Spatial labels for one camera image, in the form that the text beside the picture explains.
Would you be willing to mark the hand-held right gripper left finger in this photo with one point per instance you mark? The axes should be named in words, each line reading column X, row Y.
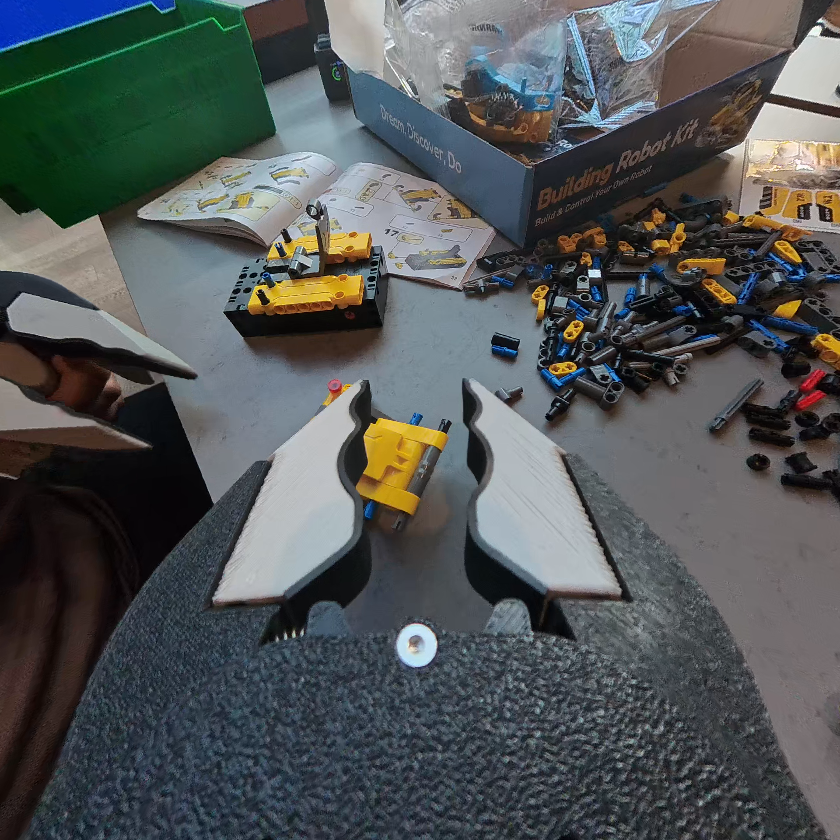
column 295, row 525

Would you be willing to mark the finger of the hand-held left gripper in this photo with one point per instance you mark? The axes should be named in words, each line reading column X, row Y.
column 98, row 334
column 65, row 420

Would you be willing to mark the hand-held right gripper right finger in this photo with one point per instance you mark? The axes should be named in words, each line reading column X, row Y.
column 538, row 525

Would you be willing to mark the yellow panel vehicle assembly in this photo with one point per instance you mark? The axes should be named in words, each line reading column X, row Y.
column 394, row 459

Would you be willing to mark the grey desk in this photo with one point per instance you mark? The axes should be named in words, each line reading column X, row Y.
column 426, row 341

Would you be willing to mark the person's left hand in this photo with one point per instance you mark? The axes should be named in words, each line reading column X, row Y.
column 88, row 390

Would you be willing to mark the black pin connector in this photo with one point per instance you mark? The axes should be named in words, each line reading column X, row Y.
column 561, row 407

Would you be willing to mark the small grey pin piece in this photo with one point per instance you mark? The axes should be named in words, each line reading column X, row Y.
column 506, row 394

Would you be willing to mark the black and blue connector piece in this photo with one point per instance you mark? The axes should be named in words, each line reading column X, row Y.
column 505, row 344

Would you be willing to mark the green box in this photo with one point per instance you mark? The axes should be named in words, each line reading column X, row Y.
column 131, row 111

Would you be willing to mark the black base yellow panel assembly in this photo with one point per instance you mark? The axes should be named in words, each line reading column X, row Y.
column 308, row 295

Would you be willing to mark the grey axle beam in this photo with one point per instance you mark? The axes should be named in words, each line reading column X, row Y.
column 736, row 405

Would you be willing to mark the pile of small building pieces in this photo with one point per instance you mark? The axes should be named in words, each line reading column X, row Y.
column 656, row 308

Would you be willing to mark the blue plastic bin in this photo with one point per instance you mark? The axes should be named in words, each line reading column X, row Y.
column 65, row 19

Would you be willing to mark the open instruction booklet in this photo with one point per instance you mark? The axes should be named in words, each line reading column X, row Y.
column 394, row 216

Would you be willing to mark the small black display device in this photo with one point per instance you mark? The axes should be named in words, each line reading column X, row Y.
column 331, row 65

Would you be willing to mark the cardboard kit box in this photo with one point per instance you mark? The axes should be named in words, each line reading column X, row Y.
column 459, row 151

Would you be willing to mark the yellow black sticker sheet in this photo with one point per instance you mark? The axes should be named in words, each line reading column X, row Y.
column 794, row 184

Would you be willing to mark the crumpled clear plastic bags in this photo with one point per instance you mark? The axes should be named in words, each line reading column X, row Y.
column 525, row 65

